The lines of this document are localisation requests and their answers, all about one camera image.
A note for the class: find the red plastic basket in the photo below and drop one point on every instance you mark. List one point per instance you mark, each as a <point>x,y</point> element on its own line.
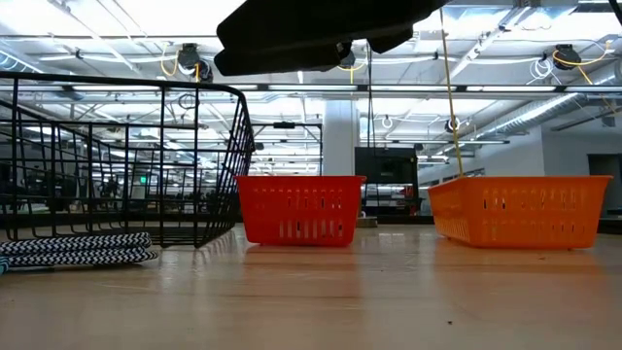
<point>301,187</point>

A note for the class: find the black background frame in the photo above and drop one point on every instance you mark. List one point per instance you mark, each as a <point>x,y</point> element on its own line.
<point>284,125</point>

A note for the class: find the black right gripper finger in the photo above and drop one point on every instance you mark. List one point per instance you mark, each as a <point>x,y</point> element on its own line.
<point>316,22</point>
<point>282,59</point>

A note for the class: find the white building column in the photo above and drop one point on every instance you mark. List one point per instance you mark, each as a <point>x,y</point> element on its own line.
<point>340,141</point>

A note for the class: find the orange plastic basket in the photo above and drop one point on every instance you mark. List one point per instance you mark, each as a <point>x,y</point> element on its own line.
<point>520,185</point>

